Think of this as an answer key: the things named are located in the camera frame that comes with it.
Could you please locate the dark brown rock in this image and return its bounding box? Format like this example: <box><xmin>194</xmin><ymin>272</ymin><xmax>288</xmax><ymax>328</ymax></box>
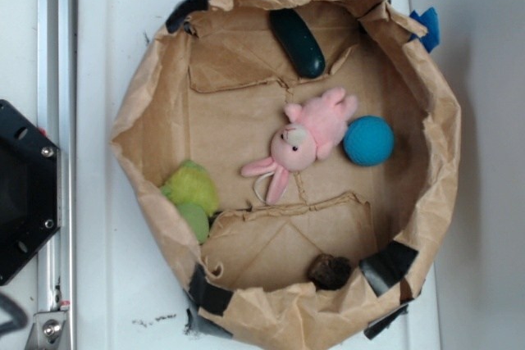
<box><xmin>307</xmin><ymin>253</ymin><xmax>352</xmax><ymax>290</ymax></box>

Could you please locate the brown paper bag container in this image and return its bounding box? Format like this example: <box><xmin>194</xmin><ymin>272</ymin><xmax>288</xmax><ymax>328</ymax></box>
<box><xmin>111</xmin><ymin>0</ymin><xmax>461</xmax><ymax>349</ymax></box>

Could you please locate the pink plush bunny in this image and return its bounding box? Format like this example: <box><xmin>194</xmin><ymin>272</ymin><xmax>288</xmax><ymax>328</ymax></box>
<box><xmin>241</xmin><ymin>87</ymin><xmax>358</xmax><ymax>206</ymax></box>

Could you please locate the yellow green plush toy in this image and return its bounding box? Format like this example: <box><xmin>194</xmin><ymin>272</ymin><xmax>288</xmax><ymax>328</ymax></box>
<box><xmin>160</xmin><ymin>160</ymin><xmax>219</xmax><ymax>244</ymax></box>

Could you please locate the blue textured ball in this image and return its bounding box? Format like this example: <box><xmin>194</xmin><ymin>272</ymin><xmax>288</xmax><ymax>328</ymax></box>
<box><xmin>343</xmin><ymin>116</ymin><xmax>395</xmax><ymax>166</ymax></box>

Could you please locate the dark green oblong object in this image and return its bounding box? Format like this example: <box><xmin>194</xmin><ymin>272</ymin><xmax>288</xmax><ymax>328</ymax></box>
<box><xmin>269</xmin><ymin>9</ymin><xmax>326</xmax><ymax>79</ymax></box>

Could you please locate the black tape bottom left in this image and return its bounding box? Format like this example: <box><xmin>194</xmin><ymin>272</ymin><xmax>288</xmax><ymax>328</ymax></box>
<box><xmin>188</xmin><ymin>264</ymin><xmax>234</xmax><ymax>316</ymax></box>

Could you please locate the black tape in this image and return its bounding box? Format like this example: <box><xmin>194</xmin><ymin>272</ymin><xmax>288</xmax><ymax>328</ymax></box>
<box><xmin>188</xmin><ymin>264</ymin><xmax>234</xmax><ymax>316</ymax></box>
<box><xmin>359</xmin><ymin>241</ymin><xmax>418</xmax><ymax>297</ymax></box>
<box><xmin>165</xmin><ymin>0</ymin><xmax>209</xmax><ymax>34</ymax></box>

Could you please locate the black tape top left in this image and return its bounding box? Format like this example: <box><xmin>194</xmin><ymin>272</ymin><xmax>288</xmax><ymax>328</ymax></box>
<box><xmin>165</xmin><ymin>0</ymin><xmax>209</xmax><ymax>34</ymax></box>

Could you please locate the black tape bottom right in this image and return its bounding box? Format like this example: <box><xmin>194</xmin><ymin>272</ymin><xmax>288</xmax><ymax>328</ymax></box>
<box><xmin>359</xmin><ymin>241</ymin><xmax>418</xmax><ymax>297</ymax></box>

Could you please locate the blue tape piece right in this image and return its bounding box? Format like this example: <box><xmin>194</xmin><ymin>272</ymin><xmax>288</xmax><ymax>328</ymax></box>
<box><xmin>409</xmin><ymin>7</ymin><xmax>441</xmax><ymax>53</ymax></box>

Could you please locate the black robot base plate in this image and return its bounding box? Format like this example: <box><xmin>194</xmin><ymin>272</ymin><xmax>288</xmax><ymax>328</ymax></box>
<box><xmin>1</xmin><ymin>99</ymin><xmax>59</xmax><ymax>285</ymax></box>

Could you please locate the aluminium extrusion rail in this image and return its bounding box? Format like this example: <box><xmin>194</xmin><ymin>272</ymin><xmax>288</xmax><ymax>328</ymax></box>
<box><xmin>35</xmin><ymin>0</ymin><xmax>79</xmax><ymax>326</ymax></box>

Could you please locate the metal corner bracket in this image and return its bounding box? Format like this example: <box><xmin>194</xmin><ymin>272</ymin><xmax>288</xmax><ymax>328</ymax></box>
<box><xmin>25</xmin><ymin>311</ymin><xmax>71</xmax><ymax>350</ymax></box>

